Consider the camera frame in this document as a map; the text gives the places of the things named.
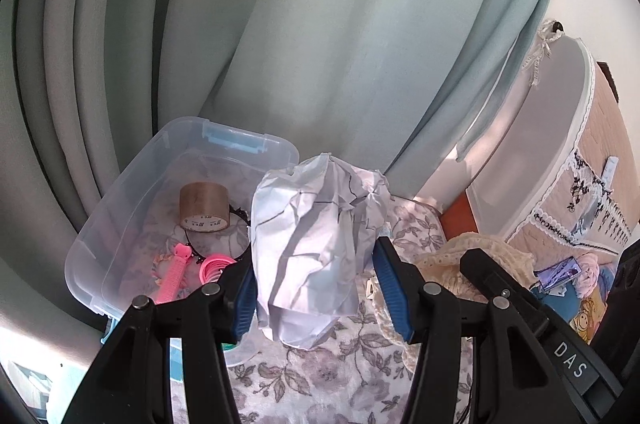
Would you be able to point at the brown tape roll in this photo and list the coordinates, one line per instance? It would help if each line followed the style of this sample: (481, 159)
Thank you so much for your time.
(202, 201)

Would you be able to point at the blue cartoon bag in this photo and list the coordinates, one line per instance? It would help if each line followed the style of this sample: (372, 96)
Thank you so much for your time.
(565, 309)

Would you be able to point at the pale green curtain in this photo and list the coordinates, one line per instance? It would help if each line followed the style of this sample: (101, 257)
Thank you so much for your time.
(300, 29)

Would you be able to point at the purple photo card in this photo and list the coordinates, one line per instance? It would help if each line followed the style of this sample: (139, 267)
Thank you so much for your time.
(557, 276)

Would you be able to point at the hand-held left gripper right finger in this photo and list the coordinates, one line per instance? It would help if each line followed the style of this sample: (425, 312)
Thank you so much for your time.
(395, 289)

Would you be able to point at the translucent plastic cup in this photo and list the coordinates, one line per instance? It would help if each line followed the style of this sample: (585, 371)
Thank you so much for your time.
(247, 354)

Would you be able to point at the white cabinet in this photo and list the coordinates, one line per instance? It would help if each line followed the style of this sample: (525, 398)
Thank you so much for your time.
(540, 104)

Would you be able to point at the black studded headband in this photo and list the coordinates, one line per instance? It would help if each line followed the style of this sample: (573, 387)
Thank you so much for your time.
(192, 250)

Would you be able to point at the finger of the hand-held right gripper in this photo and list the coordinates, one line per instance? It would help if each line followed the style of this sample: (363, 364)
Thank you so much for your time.
(570, 359)

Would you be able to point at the clear plastic storage container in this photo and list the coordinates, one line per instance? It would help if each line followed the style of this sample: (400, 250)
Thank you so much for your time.
(125, 184)

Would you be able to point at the pale blue box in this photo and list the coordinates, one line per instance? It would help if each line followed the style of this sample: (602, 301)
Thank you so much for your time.
(40, 384)

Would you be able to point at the pink knitted item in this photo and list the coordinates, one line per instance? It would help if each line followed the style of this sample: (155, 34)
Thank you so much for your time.
(592, 266)

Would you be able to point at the orange wooden board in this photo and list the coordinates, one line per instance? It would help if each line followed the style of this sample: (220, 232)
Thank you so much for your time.
(462, 216)

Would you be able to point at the cream lace cloth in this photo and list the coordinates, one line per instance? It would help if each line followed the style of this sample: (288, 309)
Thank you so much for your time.
(440, 264)

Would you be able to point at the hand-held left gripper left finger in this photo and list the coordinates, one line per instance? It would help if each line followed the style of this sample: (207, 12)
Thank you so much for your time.
(245, 299)

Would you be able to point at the pastel scrunchie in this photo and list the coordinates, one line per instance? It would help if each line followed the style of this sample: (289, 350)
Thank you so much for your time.
(160, 266)

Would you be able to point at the pink plastic rings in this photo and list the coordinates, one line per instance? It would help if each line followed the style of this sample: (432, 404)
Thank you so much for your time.
(215, 266)

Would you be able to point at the pink hair roller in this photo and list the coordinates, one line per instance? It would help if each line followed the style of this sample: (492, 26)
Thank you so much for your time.
(172, 279)

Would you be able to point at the white paper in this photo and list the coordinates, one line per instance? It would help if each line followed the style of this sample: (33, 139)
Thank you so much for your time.
(310, 244)

